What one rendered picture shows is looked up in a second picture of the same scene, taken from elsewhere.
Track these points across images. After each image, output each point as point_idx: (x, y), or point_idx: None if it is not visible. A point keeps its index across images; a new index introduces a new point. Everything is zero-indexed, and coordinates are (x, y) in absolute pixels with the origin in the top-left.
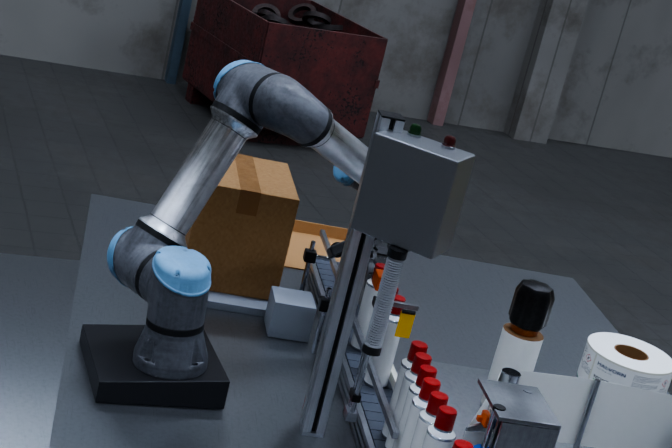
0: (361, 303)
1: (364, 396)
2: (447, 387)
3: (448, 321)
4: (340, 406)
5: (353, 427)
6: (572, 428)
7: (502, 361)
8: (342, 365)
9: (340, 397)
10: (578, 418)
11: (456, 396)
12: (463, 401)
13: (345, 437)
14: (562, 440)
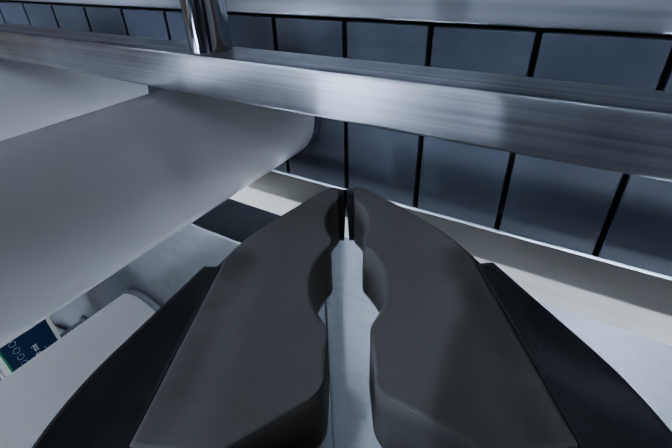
0: (48, 128)
1: (17, 18)
2: (175, 271)
3: None
4: None
5: None
6: (30, 349)
7: (5, 377)
8: None
9: None
10: (13, 367)
11: (151, 268)
12: (141, 270)
13: None
14: (49, 327)
